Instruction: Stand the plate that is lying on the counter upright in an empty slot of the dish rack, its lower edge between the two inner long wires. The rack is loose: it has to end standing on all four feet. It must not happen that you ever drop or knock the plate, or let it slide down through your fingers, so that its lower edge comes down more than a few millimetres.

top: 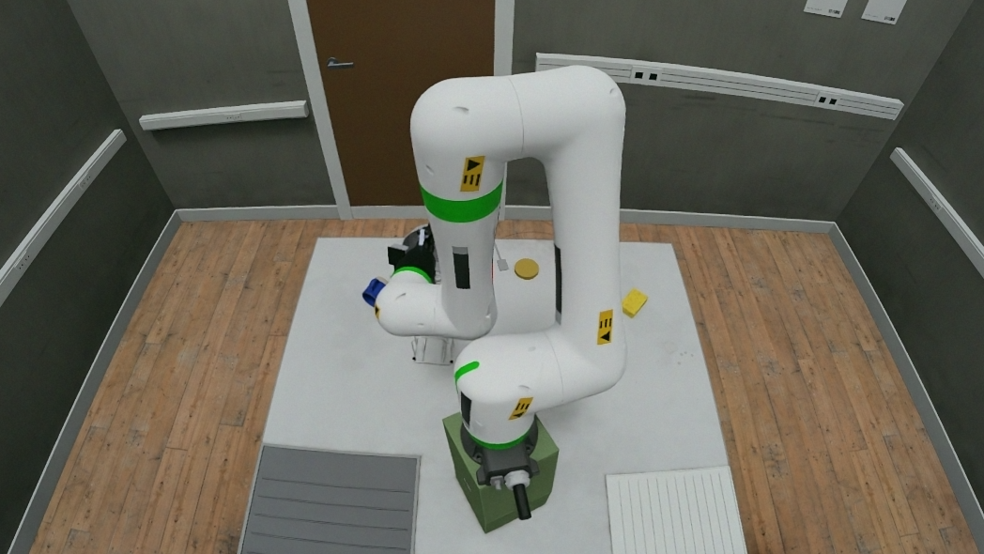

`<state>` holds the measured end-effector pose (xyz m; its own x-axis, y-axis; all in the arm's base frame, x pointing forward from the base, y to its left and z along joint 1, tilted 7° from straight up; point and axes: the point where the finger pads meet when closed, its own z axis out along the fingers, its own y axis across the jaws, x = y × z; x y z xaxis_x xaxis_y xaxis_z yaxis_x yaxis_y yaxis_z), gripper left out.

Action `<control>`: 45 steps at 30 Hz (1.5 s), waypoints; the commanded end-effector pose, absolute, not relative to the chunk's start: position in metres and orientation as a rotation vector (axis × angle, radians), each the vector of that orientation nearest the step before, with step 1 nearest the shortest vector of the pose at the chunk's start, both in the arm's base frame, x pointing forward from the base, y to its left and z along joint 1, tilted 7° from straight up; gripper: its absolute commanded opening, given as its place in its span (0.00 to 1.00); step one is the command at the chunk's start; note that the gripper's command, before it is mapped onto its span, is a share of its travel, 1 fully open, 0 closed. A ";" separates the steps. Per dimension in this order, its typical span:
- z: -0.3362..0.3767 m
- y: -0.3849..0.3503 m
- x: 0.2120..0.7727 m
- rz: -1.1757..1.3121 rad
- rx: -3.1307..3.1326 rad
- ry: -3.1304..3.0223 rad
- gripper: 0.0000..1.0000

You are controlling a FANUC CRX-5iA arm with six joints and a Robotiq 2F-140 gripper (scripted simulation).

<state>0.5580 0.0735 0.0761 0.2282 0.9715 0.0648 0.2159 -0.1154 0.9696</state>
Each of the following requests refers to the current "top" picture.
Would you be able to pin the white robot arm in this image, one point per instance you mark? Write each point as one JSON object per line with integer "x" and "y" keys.
{"x": 465, "y": 129}

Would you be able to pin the blue mug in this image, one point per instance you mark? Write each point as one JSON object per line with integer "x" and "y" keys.
{"x": 375, "y": 287}

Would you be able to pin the white ribbed draining mat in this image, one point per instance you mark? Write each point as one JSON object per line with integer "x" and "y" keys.
{"x": 689, "y": 511}

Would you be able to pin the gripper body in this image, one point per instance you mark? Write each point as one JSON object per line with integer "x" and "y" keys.
{"x": 420, "y": 250}

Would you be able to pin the yellow round disc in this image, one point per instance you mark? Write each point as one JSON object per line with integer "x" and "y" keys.
{"x": 526, "y": 269}

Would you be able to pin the yellow block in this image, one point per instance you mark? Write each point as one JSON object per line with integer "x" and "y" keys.
{"x": 633, "y": 302}

